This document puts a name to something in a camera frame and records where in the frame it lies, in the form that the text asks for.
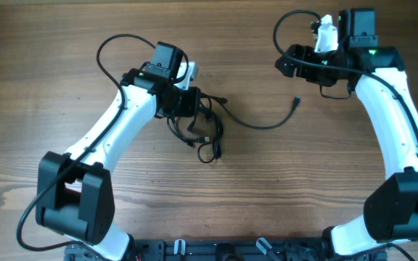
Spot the thick black HDMI cable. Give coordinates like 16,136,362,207
197,92,302,131

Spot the thin black USB cable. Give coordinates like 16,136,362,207
165,101,225,164

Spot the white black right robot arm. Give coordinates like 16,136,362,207
275,8,418,260

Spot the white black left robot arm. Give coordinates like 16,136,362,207
28,42,200,260

